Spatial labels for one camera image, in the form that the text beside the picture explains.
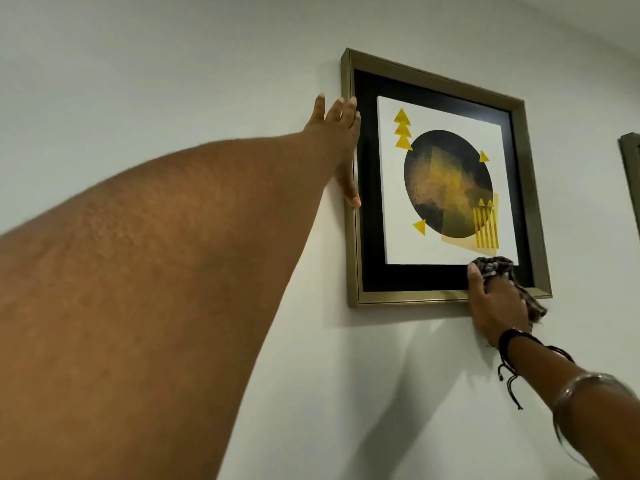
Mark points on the person's right forearm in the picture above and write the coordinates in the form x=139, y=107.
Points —
x=590, y=409

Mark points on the dark framed wall picture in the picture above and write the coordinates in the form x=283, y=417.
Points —
x=632, y=174

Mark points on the gold framed abstract picture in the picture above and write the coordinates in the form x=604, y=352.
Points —
x=440, y=184

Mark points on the person's right thumb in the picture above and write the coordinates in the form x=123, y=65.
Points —
x=476, y=278

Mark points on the person's right hand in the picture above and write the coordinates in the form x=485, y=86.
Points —
x=500, y=309

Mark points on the person's left thumb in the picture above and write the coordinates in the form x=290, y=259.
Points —
x=351, y=190

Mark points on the checked cleaning cloth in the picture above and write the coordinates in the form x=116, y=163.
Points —
x=495, y=267

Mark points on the person's left hand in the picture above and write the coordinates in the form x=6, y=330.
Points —
x=335, y=139

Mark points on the person's left little finger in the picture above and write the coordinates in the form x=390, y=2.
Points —
x=318, y=107

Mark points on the person's left forearm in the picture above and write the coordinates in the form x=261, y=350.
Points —
x=165, y=294

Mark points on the clear silver bangle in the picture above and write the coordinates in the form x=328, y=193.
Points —
x=570, y=389

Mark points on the person's left middle finger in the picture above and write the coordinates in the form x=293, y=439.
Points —
x=350, y=110

